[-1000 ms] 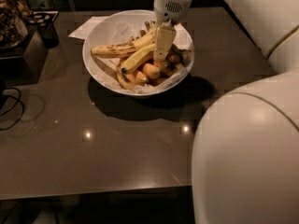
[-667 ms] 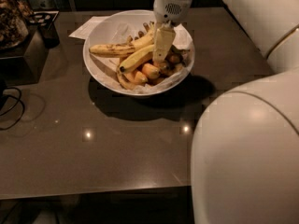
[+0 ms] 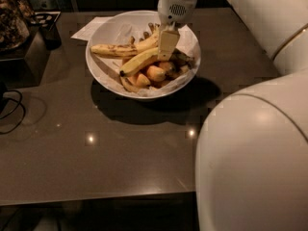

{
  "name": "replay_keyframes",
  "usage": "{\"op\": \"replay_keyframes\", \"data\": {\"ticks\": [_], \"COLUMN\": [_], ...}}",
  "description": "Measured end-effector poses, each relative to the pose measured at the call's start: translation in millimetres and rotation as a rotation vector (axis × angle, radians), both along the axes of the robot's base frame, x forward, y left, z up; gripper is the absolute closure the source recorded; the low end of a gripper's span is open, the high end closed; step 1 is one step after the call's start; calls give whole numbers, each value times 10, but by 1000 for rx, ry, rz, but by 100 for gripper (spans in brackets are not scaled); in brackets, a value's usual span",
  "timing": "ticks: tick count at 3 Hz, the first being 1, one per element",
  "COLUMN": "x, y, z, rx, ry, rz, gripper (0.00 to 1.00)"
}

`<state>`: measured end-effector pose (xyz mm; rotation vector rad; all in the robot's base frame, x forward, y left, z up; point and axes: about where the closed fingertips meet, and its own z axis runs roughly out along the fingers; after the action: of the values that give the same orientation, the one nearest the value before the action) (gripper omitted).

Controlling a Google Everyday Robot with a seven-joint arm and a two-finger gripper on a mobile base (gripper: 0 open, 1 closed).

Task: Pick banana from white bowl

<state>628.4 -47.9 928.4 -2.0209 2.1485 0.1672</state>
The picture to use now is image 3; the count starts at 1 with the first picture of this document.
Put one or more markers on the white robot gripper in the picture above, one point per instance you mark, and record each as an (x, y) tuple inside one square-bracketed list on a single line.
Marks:
[(174, 10)]

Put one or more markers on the yellow banana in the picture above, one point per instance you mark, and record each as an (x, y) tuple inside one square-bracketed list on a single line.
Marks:
[(148, 57)]

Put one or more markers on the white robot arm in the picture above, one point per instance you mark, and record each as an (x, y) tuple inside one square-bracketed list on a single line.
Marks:
[(251, 162)]

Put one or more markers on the small banana bunch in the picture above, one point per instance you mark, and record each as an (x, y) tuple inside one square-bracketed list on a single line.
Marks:
[(155, 75)]

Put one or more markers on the white ceramic bowl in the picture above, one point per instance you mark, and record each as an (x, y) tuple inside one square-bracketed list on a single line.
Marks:
[(102, 48)]

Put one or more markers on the spotted brown banana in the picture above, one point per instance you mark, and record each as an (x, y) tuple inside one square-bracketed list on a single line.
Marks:
[(126, 51)]

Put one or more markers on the white paper sheet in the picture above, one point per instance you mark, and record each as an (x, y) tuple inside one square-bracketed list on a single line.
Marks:
[(87, 31)]

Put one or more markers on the dark cup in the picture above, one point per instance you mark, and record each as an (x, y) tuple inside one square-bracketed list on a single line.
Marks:
[(51, 37)]

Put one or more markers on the dark box stand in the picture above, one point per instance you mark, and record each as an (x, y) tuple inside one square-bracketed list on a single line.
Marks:
[(24, 66)]

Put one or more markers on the glass jar with snacks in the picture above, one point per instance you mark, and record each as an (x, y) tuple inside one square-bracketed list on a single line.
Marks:
[(13, 27)]

